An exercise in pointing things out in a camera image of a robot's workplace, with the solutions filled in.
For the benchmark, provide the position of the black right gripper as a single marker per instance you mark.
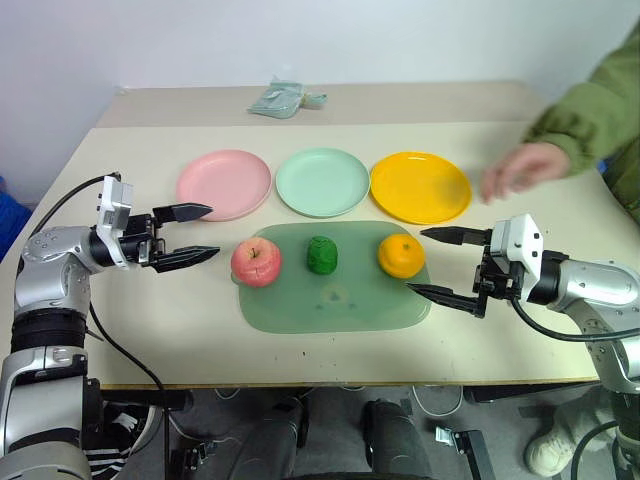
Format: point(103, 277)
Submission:
point(500, 280)

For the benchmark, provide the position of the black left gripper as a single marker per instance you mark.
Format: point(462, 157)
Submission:
point(140, 240)

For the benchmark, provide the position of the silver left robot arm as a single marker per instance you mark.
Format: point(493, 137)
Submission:
point(47, 280)

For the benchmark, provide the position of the green jacket sleeve forearm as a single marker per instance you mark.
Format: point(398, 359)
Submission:
point(595, 110)

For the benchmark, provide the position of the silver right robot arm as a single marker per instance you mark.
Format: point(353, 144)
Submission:
point(595, 287)

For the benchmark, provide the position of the pink round plate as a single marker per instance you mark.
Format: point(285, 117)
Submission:
point(222, 182)

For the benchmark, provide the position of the yellow round plate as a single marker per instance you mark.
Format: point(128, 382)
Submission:
point(420, 187)

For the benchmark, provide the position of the green vegetable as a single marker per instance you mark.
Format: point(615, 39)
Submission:
point(322, 256)

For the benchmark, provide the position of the mint green round plate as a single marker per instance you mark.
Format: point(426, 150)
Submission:
point(322, 181)

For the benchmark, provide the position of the person's bare hand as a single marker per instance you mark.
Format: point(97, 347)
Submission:
point(530, 167)

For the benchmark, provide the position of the orange mandarin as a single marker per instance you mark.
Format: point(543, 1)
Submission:
point(401, 256)

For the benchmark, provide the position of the red apple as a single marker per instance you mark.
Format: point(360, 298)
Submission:
point(256, 262)

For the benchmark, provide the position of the translucent green mat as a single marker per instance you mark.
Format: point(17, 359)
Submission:
point(335, 305)

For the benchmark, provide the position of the teal plastic packet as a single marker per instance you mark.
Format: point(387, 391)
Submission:
point(280, 100)

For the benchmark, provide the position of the blue object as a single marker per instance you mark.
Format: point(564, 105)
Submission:
point(12, 220)

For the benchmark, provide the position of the dark rounded shape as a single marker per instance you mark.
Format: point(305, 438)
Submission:
point(272, 440)
point(395, 440)

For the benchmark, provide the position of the white sneaker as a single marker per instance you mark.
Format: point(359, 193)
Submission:
point(550, 447)

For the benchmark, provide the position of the black white striped shoe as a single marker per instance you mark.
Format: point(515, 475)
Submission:
point(117, 440)

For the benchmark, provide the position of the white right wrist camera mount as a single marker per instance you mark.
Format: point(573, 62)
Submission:
point(517, 237)

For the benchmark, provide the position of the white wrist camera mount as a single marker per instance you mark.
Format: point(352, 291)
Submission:
point(517, 237)
point(114, 205)

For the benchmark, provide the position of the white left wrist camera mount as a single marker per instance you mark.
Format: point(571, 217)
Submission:
point(114, 205)

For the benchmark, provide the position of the black table frame bar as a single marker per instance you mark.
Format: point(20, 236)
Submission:
point(150, 399)

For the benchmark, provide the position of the black table frame with caster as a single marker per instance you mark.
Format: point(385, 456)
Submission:
point(470, 450)

